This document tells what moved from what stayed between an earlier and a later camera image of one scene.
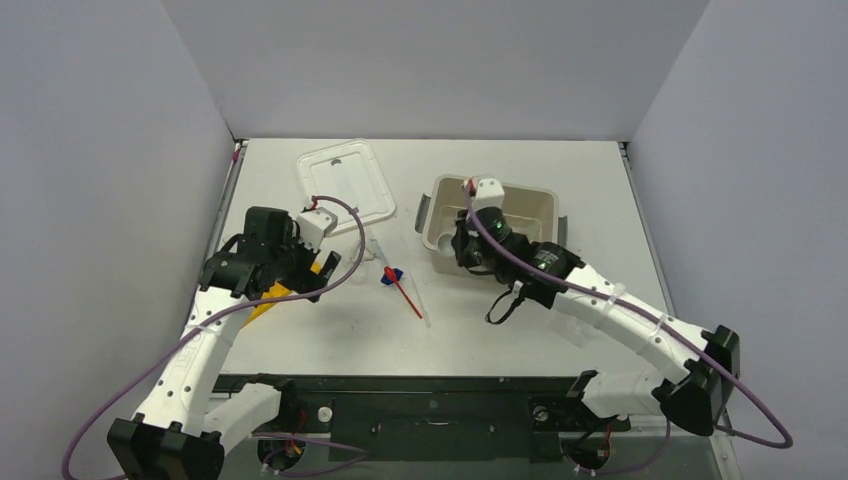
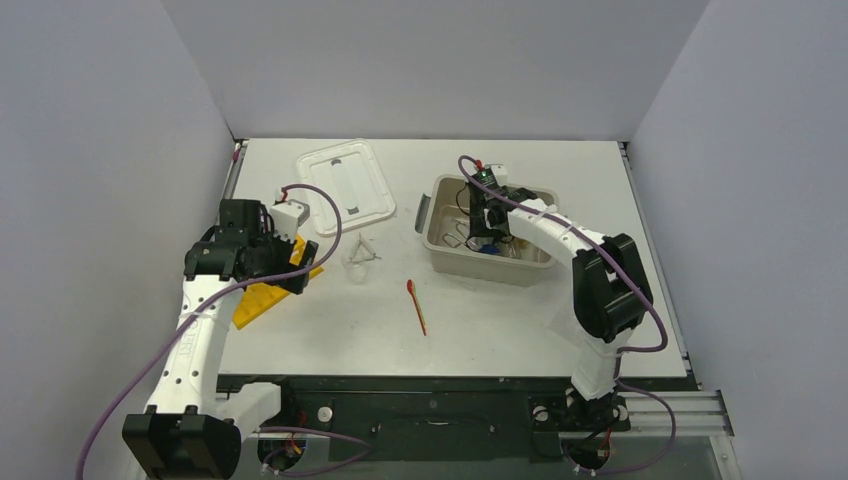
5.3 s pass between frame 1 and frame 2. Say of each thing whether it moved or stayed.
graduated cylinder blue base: moved
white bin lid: stayed
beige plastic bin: stayed
